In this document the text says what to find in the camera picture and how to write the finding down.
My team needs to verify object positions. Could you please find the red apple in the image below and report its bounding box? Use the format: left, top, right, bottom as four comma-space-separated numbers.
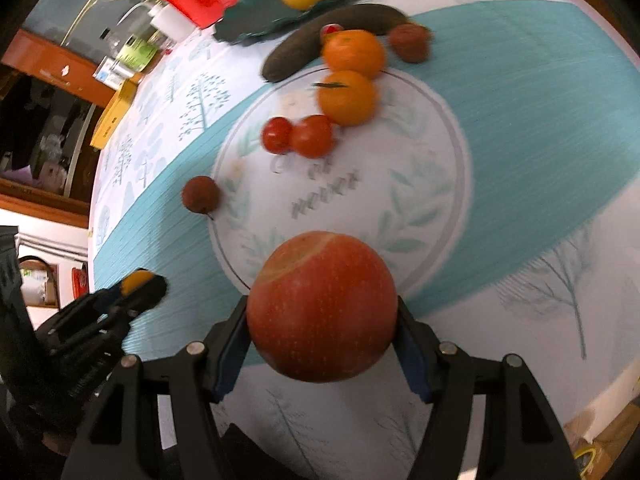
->
246, 231, 398, 383

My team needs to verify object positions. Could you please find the reddish brown lychee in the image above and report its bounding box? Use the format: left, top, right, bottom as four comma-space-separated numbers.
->
181, 176, 221, 218
387, 23, 432, 64

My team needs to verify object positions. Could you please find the red cherry tomato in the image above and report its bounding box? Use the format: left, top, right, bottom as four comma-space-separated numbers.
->
290, 115, 335, 158
261, 116, 294, 154

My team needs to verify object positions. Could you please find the tree print tablecloth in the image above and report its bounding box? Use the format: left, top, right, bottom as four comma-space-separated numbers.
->
87, 0, 640, 480

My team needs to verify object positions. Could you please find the green label jar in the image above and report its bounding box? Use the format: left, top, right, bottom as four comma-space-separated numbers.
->
114, 35, 161, 70

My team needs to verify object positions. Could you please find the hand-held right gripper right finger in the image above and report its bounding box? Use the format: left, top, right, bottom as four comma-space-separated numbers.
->
392, 297, 581, 480

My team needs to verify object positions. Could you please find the orange tangerine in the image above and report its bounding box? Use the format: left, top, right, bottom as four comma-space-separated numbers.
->
321, 30, 387, 80
314, 70, 378, 127

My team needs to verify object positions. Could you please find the yellow flat box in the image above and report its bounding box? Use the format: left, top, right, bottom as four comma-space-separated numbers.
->
90, 81, 138, 150

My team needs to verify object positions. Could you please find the white and blue box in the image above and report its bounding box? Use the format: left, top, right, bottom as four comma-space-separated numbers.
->
92, 57, 126, 88

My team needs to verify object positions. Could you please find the white cup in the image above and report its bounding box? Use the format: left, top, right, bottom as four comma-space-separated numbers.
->
149, 2, 196, 41

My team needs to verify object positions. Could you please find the wooden shelf unit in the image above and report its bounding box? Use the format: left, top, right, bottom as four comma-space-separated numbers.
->
0, 27, 146, 216

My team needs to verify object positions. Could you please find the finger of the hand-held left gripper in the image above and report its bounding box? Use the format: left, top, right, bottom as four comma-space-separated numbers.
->
95, 272, 168, 318

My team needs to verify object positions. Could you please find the dark green plate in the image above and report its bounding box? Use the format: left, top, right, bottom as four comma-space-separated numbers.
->
214, 0, 376, 46

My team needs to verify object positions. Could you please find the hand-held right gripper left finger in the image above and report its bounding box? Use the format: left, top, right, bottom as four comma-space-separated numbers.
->
60, 295, 251, 480

